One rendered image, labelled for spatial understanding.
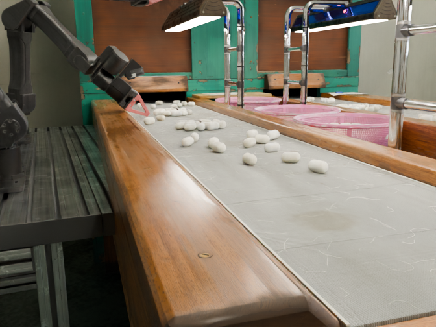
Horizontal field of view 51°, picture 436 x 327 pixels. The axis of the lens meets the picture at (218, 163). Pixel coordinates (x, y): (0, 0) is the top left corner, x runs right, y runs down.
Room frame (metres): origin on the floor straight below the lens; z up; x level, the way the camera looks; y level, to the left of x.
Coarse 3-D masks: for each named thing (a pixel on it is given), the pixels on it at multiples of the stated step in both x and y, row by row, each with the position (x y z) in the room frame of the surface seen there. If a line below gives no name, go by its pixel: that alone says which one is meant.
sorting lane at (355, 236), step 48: (240, 144) 0.96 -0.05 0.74; (288, 144) 0.96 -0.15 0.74; (240, 192) 0.59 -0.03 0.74; (288, 192) 0.59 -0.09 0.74; (336, 192) 0.58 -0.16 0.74; (384, 192) 0.58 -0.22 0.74; (432, 192) 0.58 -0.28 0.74; (288, 240) 0.42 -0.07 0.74; (336, 240) 0.42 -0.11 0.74; (384, 240) 0.42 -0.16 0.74; (432, 240) 0.41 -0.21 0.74; (336, 288) 0.32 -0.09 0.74; (384, 288) 0.32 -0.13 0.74; (432, 288) 0.32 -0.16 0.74
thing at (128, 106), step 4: (136, 96) 1.43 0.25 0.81; (140, 96) 1.44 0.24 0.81; (128, 100) 1.44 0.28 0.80; (132, 100) 1.43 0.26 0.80; (136, 100) 1.44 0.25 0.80; (140, 100) 1.44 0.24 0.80; (128, 104) 1.43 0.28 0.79; (132, 104) 1.44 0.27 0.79; (144, 104) 1.45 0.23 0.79; (124, 108) 1.42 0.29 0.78; (128, 108) 1.43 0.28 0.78; (144, 108) 1.45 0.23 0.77; (132, 112) 1.44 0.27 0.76; (136, 112) 1.44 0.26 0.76; (140, 112) 1.45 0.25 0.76; (148, 112) 1.46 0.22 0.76
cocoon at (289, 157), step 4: (284, 152) 0.77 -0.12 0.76; (288, 152) 0.77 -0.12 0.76; (292, 152) 0.77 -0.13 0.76; (296, 152) 0.77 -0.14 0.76; (284, 156) 0.77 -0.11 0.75; (288, 156) 0.77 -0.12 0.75; (292, 156) 0.76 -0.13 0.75; (296, 156) 0.76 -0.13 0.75; (284, 160) 0.77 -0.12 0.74; (288, 160) 0.77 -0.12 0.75; (292, 160) 0.76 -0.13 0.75; (296, 160) 0.76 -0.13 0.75
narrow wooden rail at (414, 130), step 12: (312, 108) 1.62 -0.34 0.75; (348, 108) 1.46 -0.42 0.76; (336, 120) 1.46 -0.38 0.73; (372, 120) 1.28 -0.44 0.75; (408, 120) 1.14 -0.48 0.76; (420, 120) 1.14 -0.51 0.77; (408, 132) 1.13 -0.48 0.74; (420, 132) 1.09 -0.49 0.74; (432, 132) 1.05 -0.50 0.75; (408, 144) 1.13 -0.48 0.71; (420, 144) 1.09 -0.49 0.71; (432, 144) 1.05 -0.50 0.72; (432, 156) 1.05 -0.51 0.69
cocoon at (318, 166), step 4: (312, 160) 0.70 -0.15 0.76; (316, 160) 0.70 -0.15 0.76; (320, 160) 0.70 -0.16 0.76; (308, 164) 0.70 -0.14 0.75; (312, 164) 0.70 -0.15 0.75; (316, 164) 0.69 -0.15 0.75; (320, 164) 0.69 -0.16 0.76; (324, 164) 0.69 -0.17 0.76; (312, 168) 0.70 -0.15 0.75; (316, 168) 0.69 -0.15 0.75; (320, 168) 0.69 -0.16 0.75; (324, 168) 0.68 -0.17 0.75; (320, 172) 0.69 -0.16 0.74; (324, 172) 0.69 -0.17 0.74
